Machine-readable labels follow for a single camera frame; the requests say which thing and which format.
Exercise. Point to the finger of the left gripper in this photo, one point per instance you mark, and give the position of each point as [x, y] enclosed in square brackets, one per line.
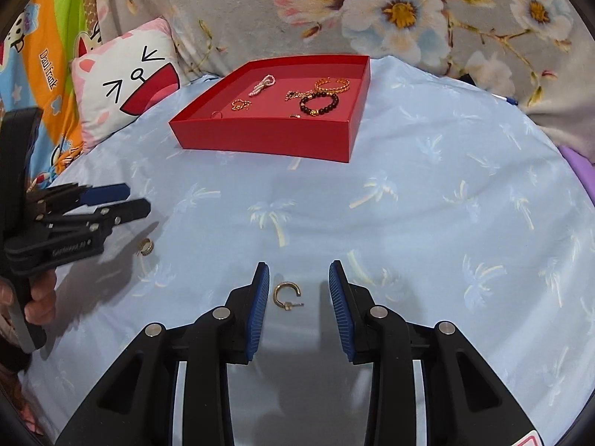
[102, 220]
[62, 198]

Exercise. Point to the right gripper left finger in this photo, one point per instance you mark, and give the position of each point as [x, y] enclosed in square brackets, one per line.
[133, 402]

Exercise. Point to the purple cloth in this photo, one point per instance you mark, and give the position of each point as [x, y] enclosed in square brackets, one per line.
[581, 165]

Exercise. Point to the gold hoop earring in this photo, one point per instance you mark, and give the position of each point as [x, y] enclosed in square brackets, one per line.
[286, 295]

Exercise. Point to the red jewelry tray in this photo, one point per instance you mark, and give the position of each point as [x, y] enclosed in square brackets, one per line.
[289, 118]

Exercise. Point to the gold chain bangle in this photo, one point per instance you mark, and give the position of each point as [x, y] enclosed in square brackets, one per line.
[332, 85]

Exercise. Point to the colourful cartoon cloth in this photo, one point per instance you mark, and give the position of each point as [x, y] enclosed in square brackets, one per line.
[36, 57]

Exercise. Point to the person's left hand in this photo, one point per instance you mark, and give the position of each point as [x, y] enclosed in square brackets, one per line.
[42, 307]

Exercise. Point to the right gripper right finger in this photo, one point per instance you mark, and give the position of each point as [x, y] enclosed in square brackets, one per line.
[465, 401]

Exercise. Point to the white cat face pillow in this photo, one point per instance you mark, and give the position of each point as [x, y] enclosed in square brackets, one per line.
[120, 80]

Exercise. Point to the grey floral blanket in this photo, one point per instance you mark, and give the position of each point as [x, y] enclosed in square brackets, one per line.
[540, 52]

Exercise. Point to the light blue palm bedsheet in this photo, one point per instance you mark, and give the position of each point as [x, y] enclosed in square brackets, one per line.
[453, 206]

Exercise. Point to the blue pen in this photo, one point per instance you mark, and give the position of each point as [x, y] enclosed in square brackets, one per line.
[509, 100]

